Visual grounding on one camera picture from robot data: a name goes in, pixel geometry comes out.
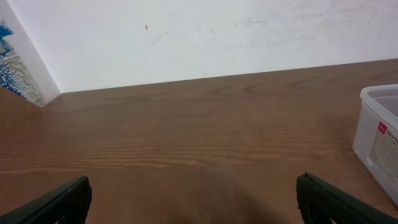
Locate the clear plastic storage container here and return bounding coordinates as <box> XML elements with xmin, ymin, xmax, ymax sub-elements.
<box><xmin>353</xmin><ymin>84</ymin><xmax>397</xmax><ymax>203</ymax></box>

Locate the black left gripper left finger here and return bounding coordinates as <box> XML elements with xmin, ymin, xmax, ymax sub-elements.
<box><xmin>1</xmin><ymin>176</ymin><xmax>92</xmax><ymax>224</ymax></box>

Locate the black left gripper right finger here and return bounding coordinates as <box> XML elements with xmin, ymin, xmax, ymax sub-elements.
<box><xmin>296</xmin><ymin>173</ymin><xmax>397</xmax><ymax>224</ymax></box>

